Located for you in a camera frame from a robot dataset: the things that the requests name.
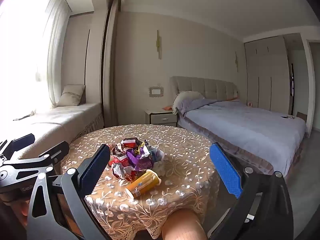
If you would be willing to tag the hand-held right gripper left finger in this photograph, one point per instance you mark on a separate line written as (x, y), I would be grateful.
(96, 167)

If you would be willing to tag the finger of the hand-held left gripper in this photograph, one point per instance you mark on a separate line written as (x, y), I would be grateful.
(56, 152)
(22, 143)

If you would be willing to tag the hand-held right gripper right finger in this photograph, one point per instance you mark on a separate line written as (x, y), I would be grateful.
(226, 172)

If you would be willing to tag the red packet white label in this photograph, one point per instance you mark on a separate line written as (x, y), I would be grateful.
(118, 159)

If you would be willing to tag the red foil wrapper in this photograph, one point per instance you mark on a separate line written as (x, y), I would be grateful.
(122, 171)

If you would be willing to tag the silver red wrapper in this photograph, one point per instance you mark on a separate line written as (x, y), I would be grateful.
(118, 150)

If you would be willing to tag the red cigarette box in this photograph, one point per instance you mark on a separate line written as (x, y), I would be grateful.
(129, 143)

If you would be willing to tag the purple snack wrapper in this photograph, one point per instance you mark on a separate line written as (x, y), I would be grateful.
(142, 161)

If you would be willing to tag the yellow orange tube bottle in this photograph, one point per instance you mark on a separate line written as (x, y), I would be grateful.
(145, 181)

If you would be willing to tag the white blue wrapper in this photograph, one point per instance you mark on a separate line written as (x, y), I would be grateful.
(157, 155)

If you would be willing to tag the beige window seat cushion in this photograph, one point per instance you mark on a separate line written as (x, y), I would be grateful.
(50, 122)

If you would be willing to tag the grey blue blanket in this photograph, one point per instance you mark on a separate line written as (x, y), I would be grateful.
(237, 125)

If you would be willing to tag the embroidered beige tablecloth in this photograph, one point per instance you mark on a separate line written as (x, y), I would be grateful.
(180, 150)

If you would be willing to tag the beige throw pillow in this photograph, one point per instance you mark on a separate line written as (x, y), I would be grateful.
(71, 96)

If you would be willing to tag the person's leg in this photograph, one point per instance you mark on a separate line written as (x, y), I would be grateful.
(183, 226)

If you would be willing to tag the dark phone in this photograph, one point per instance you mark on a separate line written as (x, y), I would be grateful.
(285, 116)

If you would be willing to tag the beige nightstand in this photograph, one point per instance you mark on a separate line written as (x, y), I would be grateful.
(162, 117)

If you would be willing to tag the grey pillow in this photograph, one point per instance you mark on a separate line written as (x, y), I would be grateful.
(185, 98)

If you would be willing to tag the beige upholstered headboard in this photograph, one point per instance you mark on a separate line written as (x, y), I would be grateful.
(212, 87)

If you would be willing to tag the orange paper item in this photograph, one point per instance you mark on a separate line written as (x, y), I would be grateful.
(167, 108)

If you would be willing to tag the beige wardrobe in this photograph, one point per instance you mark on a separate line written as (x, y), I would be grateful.
(267, 80)

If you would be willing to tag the white sheer curtain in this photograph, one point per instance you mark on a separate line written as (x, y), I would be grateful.
(56, 42)

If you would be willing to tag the framed wall switch panel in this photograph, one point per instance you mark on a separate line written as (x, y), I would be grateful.
(156, 91)

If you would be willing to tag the beige wall cabinet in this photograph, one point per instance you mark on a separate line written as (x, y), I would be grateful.
(77, 55)

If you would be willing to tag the short gold wall decoration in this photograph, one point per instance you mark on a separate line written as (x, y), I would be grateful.
(236, 60)

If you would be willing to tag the long gold wall decoration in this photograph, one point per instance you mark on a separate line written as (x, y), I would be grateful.
(158, 45)

